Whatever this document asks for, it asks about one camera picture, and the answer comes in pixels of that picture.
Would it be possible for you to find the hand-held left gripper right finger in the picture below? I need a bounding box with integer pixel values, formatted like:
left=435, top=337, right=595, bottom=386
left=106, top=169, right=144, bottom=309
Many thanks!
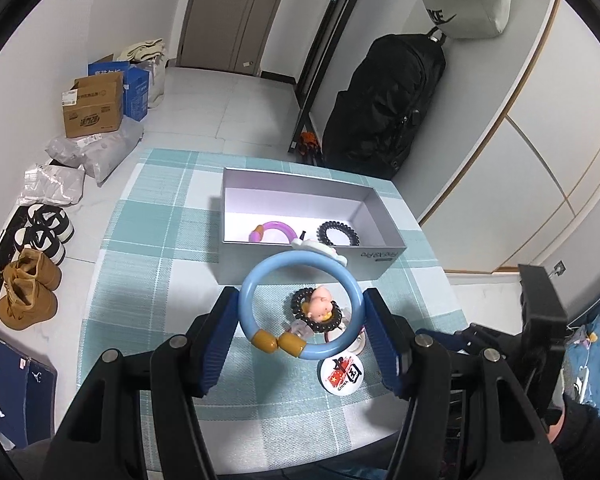
left=362, top=287, right=566, bottom=480

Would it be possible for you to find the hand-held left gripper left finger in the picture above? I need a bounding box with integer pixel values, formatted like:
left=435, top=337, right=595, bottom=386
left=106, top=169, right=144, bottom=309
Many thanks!
left=40, top=286, right=241, bottom=480

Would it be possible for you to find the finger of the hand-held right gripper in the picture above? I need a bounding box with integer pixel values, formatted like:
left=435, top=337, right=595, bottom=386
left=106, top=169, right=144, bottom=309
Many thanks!
left=430, top=328, right=483, bottom=357

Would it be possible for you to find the blue ring bracelet cloud charm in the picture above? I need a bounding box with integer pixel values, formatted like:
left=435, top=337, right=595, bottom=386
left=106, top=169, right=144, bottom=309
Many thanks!
left=237, top=239, right=365, bottom=361

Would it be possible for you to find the round white red badge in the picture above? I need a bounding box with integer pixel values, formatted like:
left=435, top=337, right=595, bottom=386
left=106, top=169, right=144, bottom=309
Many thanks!
left=316, top=355, right=365, bottom=396

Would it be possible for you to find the spiral hair tie with doll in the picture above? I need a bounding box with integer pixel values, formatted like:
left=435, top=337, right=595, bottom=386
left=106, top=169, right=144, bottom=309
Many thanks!
left=290, top=284, right=343, bottom=333

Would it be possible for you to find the black spiral hair tie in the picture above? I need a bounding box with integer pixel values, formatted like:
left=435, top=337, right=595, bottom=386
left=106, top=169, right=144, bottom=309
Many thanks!
left=316, top=220, right=359, bottom=248

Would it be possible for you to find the grey cardboard box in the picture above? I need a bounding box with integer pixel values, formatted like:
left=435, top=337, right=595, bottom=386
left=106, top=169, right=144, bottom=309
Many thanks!
left=219, top=167, right=407, bottom=285

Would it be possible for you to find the person's right forearm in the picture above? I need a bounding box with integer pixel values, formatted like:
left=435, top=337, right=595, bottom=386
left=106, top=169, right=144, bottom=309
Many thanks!
left=550, top=395, right=600, bottom=480

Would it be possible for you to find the white pink hair clip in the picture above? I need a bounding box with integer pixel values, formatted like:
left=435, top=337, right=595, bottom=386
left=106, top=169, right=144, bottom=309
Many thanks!
left=330, top=310, right=369, bottom=357

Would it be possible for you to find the translucent hair clip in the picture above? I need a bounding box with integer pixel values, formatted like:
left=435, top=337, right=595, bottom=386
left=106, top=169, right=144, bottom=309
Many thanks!
left=284, top=321, right=315, bottom=347

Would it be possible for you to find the teal checked tablecloth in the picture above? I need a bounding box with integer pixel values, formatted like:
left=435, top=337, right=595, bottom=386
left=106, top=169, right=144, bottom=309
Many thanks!
left=82, top=147, right=468, bottom=480

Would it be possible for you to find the white wardrobe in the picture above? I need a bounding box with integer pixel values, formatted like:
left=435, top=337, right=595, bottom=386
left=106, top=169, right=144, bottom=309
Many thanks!
left=415, top=0, right=600, bottom=276

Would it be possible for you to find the dark blue shoebox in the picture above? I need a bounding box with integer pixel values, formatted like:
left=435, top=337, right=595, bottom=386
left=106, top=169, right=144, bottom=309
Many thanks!
left=0, top=325, right=58, bottom=448

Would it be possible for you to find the large grey plastic parcel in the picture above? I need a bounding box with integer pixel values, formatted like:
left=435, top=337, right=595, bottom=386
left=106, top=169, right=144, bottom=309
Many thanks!
left=80, top=117, right=145, bottom=188

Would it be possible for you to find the white plastic parcel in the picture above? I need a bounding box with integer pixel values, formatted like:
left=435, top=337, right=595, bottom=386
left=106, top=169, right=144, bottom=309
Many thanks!
left=19, top=164, right=86, bottom=207

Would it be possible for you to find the black backpack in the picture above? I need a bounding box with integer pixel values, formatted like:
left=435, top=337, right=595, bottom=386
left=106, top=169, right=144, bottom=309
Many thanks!
left=321, top=34, right=448, bottom=181

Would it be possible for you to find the small grey plastic parcel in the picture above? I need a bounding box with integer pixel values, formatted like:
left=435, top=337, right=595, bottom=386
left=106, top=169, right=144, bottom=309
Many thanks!
left=45, top=135, right=88, bottom=168

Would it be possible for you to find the blue cardboard box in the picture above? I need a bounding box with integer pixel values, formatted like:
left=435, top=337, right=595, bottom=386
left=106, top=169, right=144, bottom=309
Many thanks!
left=88, top=61, right=152, bottom=122

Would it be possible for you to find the brown cardboard box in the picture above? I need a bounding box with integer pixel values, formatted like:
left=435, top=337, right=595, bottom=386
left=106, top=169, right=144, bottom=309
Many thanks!
left=62, top=71, right=126, bottom=139

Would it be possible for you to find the cream canvas tote bag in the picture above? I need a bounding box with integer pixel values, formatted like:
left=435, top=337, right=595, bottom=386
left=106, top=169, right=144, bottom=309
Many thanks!
left=117, top=38, right=168, bottom=108

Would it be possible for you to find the black tripod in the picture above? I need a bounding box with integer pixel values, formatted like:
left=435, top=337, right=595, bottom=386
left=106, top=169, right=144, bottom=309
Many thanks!
left=287, top=0, right=381, bottom=161

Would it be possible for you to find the grey brown door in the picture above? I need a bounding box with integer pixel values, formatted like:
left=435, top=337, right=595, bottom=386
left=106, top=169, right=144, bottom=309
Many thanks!
left=175, top=0, right=298, bottom=73

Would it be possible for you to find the purple bracelet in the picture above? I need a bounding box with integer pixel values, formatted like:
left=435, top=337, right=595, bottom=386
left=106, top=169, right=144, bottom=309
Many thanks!
left=248, top=219, right=297, bottom=245

